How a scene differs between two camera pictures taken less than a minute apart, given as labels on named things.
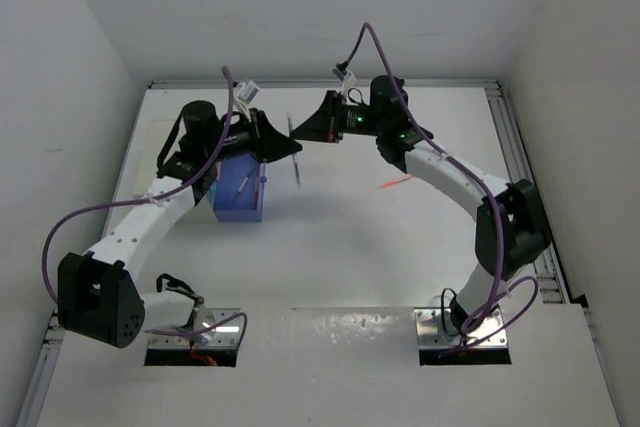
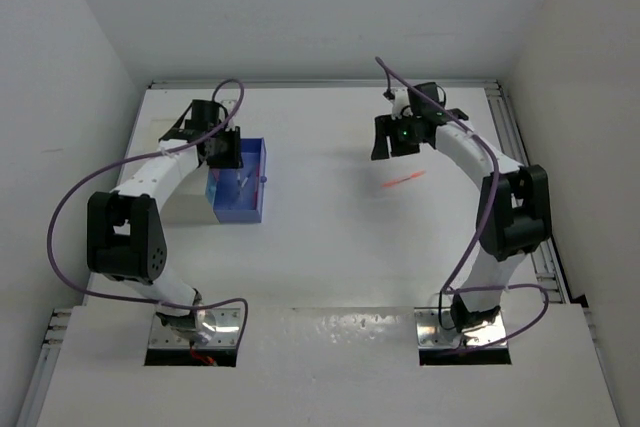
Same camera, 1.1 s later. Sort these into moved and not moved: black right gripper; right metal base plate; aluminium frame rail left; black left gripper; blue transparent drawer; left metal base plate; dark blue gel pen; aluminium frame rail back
Moved: dark blue gel pen; black left gripper; black right gripper
Not moved: right metal base plate; blue transparent drawer; aluminium frame rail back; left metal base plate; aluminium frame rail left
